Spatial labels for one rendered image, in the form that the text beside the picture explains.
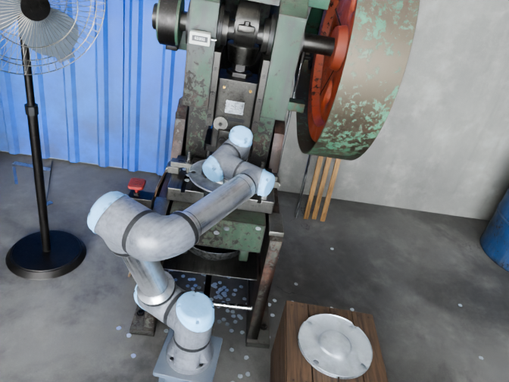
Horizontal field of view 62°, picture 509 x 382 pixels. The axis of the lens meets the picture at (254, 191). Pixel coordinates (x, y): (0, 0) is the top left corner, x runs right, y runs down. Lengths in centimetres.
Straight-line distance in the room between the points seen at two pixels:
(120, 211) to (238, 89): 80
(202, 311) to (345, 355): 65
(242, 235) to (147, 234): 84
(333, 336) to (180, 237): 96
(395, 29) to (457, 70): 188
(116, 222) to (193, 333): 47
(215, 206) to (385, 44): 67
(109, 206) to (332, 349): 105
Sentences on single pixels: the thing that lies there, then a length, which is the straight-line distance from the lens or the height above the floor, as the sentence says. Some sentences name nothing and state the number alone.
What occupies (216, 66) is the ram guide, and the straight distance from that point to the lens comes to 159.
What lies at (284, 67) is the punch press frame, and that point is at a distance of 158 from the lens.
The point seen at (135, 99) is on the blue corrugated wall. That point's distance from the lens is 301.
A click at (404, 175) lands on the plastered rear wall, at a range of 341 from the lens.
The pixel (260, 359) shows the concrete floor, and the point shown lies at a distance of 211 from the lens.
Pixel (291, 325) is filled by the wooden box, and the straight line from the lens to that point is 179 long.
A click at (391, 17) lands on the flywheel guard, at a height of 151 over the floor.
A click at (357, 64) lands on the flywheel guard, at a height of 137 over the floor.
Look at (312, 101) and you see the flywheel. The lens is 192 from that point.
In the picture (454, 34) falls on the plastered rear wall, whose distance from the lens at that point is 313.
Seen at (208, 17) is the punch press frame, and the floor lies 138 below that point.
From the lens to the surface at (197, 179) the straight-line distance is 171.
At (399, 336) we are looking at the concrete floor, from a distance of 247.
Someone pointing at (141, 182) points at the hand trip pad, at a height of 76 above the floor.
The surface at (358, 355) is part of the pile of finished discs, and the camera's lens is 178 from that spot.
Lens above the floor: 165
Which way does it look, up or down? 31 degrees down
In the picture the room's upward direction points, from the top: 11 degrees clockwise
